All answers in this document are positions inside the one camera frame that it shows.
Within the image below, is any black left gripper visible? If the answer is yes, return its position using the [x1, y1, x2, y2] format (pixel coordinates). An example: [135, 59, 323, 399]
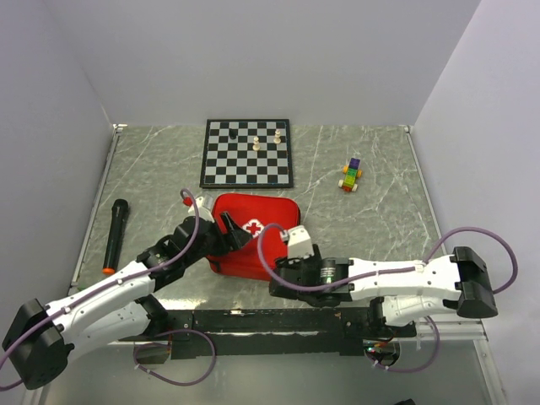
[184, 211, 251, 267]

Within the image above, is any red black medicine case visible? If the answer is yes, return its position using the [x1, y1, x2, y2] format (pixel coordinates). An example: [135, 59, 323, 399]
[208, 193, 300, 282]

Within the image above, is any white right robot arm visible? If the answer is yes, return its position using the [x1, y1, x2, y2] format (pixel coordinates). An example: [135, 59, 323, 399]
[269, 246, 499, 337]

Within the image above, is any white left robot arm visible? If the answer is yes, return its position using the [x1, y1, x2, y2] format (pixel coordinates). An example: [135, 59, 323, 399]
[1, 213, 252, 390]

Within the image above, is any black white chessboard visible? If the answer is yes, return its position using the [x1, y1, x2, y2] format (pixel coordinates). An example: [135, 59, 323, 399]
[199, 118, 294, 189]

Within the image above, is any cream chess pawn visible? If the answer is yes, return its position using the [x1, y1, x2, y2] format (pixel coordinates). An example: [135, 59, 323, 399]
[252, 137, 260, 151]

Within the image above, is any cream chess queen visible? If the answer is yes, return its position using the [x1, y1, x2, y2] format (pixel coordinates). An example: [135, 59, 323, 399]
[273, 129, 281, 144]

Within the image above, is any colourful toy block car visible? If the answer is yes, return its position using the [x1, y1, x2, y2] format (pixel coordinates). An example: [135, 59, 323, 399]
[338, 158, 362, 192]

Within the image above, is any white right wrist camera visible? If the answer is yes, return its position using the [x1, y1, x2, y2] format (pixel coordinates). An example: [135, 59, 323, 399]
[280, 225, 314, 259]

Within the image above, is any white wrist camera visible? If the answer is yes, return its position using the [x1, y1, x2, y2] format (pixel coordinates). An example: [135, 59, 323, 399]
[183, 195, 214, 222]
[280, 225, 314, 259]

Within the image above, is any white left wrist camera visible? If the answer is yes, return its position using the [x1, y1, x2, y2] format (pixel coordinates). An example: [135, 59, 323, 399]
[183, 195, 214, 222]

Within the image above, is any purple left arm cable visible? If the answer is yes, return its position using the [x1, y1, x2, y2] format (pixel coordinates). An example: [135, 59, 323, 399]
[0, 187, 202, 392]

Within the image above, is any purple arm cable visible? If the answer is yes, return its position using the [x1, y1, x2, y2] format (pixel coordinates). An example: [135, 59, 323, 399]
[0, 187, 202, 392]
[256, 223, 519, 296]

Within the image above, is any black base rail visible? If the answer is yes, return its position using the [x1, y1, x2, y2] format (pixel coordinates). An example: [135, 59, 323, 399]
[116, 306, 402, 360]

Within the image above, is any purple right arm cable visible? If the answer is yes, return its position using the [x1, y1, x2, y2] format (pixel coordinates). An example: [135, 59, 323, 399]
[256, 223, 519, 296]

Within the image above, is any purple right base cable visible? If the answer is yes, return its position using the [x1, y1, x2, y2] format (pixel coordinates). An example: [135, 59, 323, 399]
[365, 316, 442, 375]

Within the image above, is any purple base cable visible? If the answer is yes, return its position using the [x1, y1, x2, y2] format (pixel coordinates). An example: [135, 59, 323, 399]
[132, 329, 217, 386]
[365, 316, 442, 375]

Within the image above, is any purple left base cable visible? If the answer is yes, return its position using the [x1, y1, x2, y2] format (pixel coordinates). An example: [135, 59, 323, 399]
[132, 329, 217, 386]

